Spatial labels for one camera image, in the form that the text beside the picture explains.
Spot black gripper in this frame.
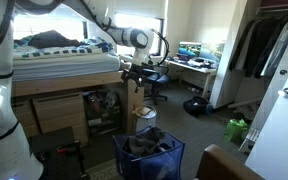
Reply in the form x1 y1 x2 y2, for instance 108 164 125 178
120 63 146 94

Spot white hanging shirt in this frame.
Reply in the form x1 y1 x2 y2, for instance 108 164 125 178
260 15 288 78

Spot wooden loft bed frame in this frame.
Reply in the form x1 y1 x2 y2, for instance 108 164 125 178
11 61 146 135

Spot brown couch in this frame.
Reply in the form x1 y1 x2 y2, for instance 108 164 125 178
193 143 266 180

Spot light wooden dresser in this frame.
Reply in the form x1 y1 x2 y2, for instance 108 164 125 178
12 92 90 146

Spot green shopping bag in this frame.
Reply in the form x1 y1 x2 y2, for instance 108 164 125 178
224 118 249 143

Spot narrow bright window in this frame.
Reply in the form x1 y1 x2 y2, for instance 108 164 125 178
113 12 165 57

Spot black duffel bag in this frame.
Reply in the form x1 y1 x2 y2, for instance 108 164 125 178
182 96 214 118

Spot dark garment on bed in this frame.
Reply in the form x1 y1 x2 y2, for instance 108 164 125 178
27 29 83 50

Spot blue black office chair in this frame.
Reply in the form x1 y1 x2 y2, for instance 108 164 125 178
140 54 171 106

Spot wide window with blind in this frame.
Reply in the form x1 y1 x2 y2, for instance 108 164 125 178
13 6 89 42

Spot white closet door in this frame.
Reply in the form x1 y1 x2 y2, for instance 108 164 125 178
249 15 288 132

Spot computer monitor with landscape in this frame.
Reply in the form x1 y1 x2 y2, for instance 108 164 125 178
177 41 203 58

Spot blue white patterned blanket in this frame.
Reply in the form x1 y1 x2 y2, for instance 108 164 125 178
13 35 116 60

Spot grey sheeted mattress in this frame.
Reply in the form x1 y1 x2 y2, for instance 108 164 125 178
12 52 122 83

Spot black cluttered storage shelf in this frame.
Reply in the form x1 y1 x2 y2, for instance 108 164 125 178
82 89 124 136

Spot dark grey cloth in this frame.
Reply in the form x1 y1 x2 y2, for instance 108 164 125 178
122 126 167 158

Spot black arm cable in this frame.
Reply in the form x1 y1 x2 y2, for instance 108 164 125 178
78 0 171 67

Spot red black clamp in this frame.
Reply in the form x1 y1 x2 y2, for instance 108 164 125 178
56 141 82 155

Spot beige patterned rug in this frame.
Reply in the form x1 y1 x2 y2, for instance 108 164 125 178
85 158 122 180

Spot blue clothes in basket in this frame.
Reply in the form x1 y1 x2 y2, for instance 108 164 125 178
155 142 177 153

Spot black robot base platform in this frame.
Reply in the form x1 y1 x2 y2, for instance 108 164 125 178
27 126 92 180

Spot wide monitor with landscape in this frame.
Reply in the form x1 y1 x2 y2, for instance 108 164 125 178
199 41 226 63

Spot tan square board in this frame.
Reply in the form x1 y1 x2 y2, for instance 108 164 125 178
136 106 152 117

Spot dark hanging jacket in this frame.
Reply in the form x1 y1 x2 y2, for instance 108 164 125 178
228 18 262 73

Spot black hanging coat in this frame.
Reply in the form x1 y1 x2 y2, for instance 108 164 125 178
243 15 287 80

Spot white room door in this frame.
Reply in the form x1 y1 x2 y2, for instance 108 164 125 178
245 46 288 180

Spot white cylindrical trash can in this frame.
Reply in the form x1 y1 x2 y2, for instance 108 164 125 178
132 104 158 133

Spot white wooden desk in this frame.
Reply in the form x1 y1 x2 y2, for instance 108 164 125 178
161 57 218 98

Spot blue mesh laundry basket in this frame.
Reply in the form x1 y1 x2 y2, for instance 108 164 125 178
112 125 186 180

